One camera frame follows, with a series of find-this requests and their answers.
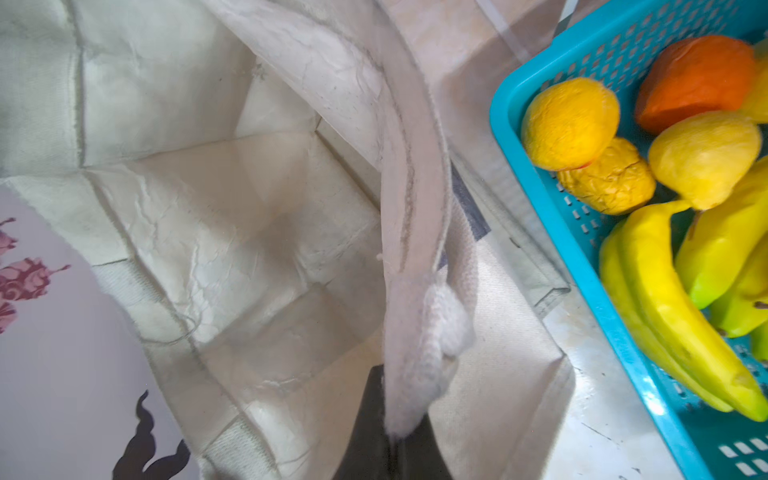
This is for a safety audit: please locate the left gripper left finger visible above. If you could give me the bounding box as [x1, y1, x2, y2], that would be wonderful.
[332, 365, 390, 480]

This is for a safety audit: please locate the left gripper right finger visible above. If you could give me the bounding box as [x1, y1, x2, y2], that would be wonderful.
[392, 414, 453, 480]

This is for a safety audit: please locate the cream canvas grocery bag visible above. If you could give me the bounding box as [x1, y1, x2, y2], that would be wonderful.
[1, 1, 573, 479]

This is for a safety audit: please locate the wrinkled yellow fruit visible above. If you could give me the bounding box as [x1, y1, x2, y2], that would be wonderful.
[557, 137, 657, 216]

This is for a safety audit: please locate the yellow red apple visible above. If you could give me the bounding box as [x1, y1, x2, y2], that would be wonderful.
[521, 78, 620, 171]

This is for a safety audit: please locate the yellow green banana bunch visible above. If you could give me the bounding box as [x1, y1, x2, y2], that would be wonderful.
[675, 157, 767, 339]

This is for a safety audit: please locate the small yellow lemon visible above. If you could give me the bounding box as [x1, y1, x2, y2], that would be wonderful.
[740, 38, 768, 124]

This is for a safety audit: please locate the single yellow banana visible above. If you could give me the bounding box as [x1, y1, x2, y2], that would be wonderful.
[611, 200, 767, 422]

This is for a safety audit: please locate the yellow pear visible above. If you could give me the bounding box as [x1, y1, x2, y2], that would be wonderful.
[648, 111, 763, 211]

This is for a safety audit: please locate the teal plastic basket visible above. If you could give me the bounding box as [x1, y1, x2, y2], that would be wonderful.
[489, 0, 767, 479]

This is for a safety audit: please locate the orange fruit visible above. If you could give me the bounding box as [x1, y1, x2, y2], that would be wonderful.
[634, 35, 757, 135]

